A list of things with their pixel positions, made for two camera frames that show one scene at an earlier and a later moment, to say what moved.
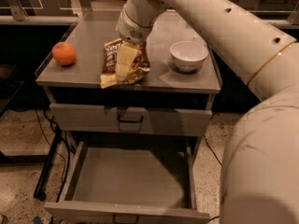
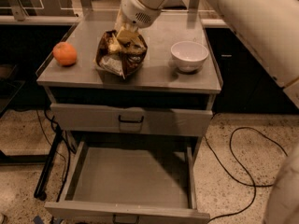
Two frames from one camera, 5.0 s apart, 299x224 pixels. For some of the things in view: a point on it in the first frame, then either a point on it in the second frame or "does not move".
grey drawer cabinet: (175, 100) does not move
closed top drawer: (87, 118) does not move
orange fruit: (64, 53) does not move
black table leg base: (39, 192) does not move
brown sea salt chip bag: (111, 56) → (124, 62)
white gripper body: (131, 30) → (135, 10)
